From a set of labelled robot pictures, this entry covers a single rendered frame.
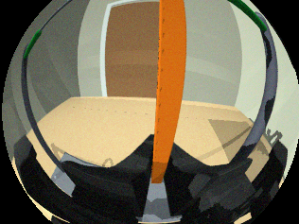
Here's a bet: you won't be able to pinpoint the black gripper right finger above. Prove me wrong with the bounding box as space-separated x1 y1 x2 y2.
164 143 253 217

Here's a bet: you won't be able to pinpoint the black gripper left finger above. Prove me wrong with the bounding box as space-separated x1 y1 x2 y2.
61 134 154 217

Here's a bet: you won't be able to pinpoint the orange handle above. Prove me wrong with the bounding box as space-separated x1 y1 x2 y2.
152 0 187 183

